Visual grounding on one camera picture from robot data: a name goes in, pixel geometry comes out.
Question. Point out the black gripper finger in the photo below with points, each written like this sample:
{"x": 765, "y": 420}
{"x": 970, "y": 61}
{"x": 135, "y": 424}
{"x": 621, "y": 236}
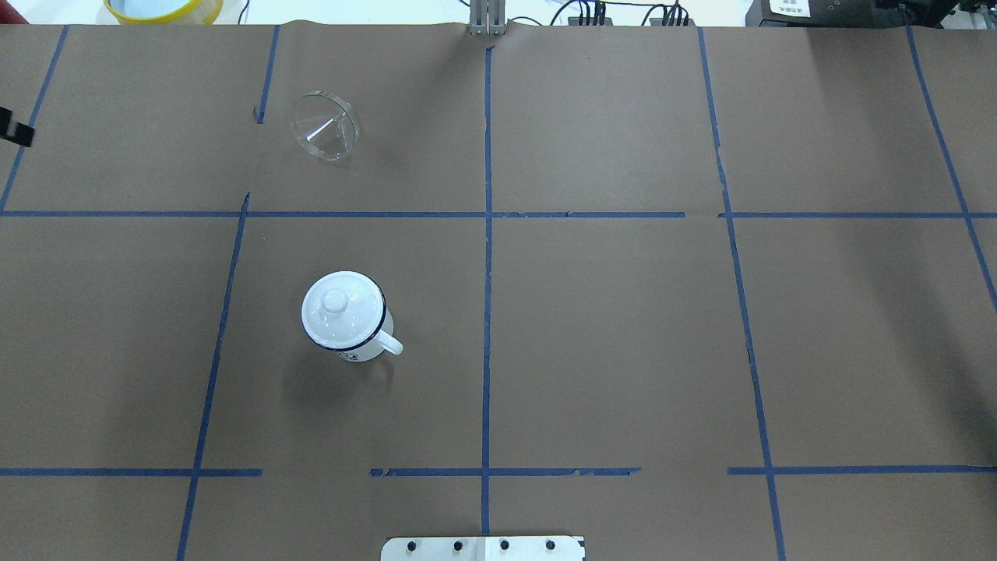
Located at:
{"x": 14, "y": 131}

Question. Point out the white enamel cup lid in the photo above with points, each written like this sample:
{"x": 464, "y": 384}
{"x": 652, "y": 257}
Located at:
{"x": 343, "y": 309}

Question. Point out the white enamel cup blue rim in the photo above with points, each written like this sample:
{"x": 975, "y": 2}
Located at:
{"x": 366, "y": 343}

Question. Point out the yellow tape roll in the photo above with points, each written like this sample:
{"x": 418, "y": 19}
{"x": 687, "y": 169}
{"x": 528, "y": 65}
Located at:
{"x": 165, "y": 12}

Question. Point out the black computer box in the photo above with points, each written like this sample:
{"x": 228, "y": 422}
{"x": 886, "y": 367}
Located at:
{"x": 848, "y": 14}

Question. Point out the grey aluminium frame post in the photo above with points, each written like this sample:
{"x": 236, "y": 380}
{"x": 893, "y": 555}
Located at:
{"x": 487, "y": 17}

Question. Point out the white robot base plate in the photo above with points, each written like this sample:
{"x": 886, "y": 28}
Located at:
{"x": 526, "y": 547}

